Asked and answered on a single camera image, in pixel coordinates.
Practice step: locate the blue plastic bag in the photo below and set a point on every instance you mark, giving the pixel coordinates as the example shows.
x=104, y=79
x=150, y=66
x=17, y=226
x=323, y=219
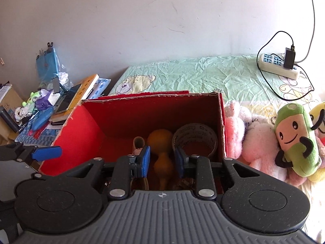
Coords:
x=47, y=64

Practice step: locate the red cardboard box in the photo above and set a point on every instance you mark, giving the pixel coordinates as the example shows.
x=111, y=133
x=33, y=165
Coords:
x=105, y=127

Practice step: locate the black smartphone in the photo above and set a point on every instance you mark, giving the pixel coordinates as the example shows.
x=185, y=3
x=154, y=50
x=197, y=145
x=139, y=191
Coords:
x=67, y=99

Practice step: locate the blue white box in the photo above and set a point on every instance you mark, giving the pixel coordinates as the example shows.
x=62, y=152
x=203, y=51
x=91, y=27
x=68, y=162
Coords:
x=99, y=87

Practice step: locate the orange gourd-shaped toy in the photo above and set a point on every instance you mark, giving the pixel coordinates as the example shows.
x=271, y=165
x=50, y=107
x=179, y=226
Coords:
x=160, y=142

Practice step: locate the purple white package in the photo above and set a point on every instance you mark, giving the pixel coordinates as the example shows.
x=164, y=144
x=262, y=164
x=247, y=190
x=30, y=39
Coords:
x=47, y=99

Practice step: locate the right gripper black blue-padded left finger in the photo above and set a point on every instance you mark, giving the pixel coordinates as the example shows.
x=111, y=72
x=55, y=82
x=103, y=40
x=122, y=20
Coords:
x=127, y=168

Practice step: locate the black power adapter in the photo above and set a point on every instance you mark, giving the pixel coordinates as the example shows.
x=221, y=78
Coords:
x=289, y=57

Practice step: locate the yellow book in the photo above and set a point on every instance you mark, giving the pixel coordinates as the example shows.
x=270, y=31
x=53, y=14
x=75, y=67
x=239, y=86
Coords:
x=86, y=87

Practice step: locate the white power strip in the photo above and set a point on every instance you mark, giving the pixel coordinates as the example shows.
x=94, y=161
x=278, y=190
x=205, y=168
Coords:
x=274, y=64

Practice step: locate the yellow plush toy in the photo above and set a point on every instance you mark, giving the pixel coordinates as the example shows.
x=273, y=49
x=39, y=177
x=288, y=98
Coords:
x=315, y=116

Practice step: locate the brown packing tape roll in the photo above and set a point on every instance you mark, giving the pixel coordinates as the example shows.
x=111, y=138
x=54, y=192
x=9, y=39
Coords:
x=195, y=139

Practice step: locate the green bean plush toy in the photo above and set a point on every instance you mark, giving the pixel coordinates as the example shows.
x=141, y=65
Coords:
x=296, y=136

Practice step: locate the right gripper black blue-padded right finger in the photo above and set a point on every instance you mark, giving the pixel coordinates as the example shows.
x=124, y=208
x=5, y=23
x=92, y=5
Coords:
x=199, y=169

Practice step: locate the green cartoon bed sheet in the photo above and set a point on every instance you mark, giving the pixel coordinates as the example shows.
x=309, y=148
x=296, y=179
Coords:
x=236, y=77

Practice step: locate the small brown tape roll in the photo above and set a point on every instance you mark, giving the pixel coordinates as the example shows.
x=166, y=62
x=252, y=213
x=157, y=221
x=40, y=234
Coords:
x=138, y=145

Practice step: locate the pink plush toy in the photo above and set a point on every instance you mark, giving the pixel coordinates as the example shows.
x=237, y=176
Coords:
x=252, y=138

